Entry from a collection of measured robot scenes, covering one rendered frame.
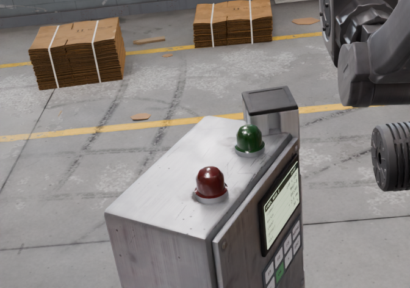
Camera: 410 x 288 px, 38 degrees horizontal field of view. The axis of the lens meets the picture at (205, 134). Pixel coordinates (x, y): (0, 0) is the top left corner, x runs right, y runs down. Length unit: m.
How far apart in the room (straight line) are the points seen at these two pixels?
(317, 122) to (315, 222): 0.96
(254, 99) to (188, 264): 0.18
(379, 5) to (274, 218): 0.39
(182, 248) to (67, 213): 2.70
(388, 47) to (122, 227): 0.34
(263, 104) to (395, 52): 0.16
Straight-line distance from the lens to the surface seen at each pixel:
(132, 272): 0.50
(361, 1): 0.83
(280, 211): 0.53
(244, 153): 0.51
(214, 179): 0.45
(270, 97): 0.55
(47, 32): 4.86
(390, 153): 1.54
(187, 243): 0.44
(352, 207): 2.92
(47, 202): 3.26
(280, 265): 0.56
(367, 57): 0.70
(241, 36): 4.87
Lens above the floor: 1.74
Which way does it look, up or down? 29 degrees down
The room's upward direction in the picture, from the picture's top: 7 degrees counter-clockwise
